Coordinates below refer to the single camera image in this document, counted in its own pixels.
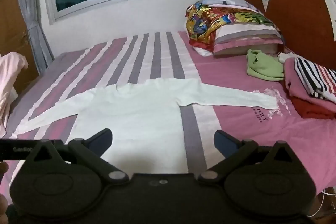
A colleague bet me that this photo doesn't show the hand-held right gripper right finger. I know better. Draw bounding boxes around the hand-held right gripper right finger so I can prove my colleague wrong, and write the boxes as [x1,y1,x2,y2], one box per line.
[197,130,305,184]

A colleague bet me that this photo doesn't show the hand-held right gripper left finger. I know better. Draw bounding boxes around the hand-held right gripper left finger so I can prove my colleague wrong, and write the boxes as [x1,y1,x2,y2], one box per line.
[25,129,130,185]

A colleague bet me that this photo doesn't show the person's left hand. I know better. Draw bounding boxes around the person's left hand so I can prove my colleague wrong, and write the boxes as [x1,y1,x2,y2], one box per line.
[0,162,10,224]

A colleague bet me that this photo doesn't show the light pink garment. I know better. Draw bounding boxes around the light pink garment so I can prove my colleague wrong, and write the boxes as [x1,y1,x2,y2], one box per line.
[0,52,29,138]

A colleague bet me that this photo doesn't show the green packet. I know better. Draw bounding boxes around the green packet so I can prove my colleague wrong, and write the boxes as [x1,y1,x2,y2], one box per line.
[246,49,285,82]

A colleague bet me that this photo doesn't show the folded pink garment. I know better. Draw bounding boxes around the folded pink garment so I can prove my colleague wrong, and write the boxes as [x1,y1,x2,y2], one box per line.
[284,57,336,109]

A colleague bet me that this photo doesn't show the red garment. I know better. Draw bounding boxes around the red garment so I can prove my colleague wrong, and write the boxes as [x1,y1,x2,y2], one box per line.
[291,97,336,120]

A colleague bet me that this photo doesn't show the pink and grey striped bed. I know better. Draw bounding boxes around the pink and grey striped bed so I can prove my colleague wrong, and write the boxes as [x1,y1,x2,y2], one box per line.
[0,30,336,224]

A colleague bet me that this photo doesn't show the small white cloth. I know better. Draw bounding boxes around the small white cloth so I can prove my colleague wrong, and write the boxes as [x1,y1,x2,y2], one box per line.
[278,52,297,63]

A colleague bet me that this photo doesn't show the black and white striped garment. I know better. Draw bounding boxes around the black and white striped garment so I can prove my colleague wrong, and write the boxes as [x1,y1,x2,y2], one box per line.
[294,57,336,104]

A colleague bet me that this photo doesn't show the colourful red snack packet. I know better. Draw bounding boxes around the colourful red snack packet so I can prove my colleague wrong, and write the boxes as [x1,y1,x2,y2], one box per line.
[186,2,276,53]

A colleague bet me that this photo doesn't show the brown wooden wardrobe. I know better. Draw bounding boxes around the brown wooden wardrobe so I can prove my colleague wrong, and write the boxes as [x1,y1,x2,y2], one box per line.
[0,0,40,94]

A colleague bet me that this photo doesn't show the long grey curtain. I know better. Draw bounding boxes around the long grey curtain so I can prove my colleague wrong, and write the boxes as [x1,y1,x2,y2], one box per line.
[14,0,55,75]

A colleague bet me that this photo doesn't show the brown and white headboard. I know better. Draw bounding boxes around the brown and white headboard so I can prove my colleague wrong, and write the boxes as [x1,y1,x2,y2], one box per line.
[244,0,336,62]

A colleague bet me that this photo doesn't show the white cable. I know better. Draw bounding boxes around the white cable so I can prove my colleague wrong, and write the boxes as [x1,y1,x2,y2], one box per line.
[308,186,336,218]

